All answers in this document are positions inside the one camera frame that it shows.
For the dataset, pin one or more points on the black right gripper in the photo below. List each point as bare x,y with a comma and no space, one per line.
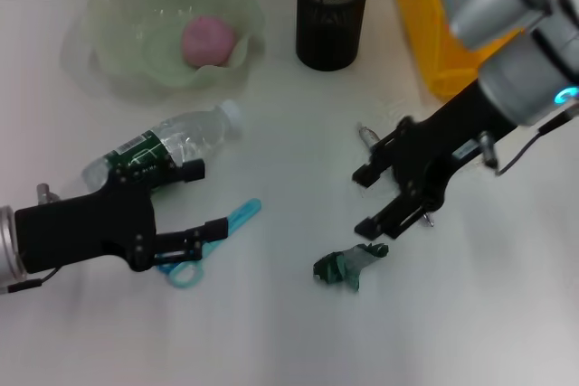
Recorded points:
439,146

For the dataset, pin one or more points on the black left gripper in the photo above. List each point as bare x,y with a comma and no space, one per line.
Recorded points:
86,232

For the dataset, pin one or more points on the blue and teal scissors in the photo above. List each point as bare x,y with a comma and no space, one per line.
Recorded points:
246,210

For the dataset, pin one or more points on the green plastic wrapper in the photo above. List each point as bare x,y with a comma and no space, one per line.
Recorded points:
346,264

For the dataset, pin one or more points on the clear bottle with green label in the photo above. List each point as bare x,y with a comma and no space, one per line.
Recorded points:
185,133

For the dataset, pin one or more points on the pink peach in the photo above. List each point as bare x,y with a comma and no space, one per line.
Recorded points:
208,41

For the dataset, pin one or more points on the silver pen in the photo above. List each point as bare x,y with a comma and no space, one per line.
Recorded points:
367,136

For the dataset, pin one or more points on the black mesh pen holder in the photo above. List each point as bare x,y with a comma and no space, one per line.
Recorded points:
330,20

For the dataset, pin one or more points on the translucent green fruit bowl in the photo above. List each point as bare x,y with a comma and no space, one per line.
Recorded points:
149,6

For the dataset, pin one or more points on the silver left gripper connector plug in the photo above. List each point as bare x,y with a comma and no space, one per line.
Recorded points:
45,193

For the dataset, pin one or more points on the yellow plastic bin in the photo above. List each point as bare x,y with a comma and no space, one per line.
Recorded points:
420,24

